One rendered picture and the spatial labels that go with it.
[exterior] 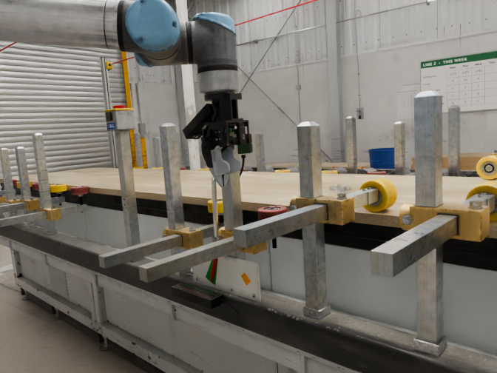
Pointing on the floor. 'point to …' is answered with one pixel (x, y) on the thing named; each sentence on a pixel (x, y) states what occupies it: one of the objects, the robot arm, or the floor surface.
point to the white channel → (188, 93)
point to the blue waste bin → (381, 158)
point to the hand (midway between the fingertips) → (220, 181)
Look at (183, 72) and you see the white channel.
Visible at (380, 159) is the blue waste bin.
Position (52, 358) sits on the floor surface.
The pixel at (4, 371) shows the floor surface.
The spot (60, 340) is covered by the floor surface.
